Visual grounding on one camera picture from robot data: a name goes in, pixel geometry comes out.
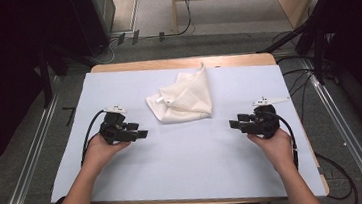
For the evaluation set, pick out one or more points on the black metal stand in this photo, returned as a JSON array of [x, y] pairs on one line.
[[45, 75], [317, 45]]

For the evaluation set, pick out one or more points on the light wooden desk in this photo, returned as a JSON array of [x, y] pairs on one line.
[[293, 4]]

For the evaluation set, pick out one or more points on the white cloth bag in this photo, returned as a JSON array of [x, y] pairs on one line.
[[187, 98]]

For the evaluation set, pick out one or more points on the person's left hand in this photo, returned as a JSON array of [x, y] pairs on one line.
[[98, 153]]

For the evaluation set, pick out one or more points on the light blue table sheet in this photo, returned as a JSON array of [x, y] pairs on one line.
[[188, 161]]

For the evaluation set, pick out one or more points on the black curtain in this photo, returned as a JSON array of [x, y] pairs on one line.
[[360, 38], [2, 72]]

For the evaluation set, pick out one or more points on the wooden table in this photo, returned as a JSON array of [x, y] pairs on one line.
[[165, 63]]

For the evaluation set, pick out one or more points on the black cabinet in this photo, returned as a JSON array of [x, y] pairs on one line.
[[94, 20]]

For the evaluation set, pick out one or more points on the metal floor rail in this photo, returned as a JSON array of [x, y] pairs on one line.
[[28, 170], [350, 139]]

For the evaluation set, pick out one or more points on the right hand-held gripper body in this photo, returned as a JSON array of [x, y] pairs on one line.
[[266, 122]]

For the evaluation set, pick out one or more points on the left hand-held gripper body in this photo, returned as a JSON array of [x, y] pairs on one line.
[[115, 131]]

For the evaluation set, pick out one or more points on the person's right hand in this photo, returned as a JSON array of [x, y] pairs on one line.
[[279, 149]]

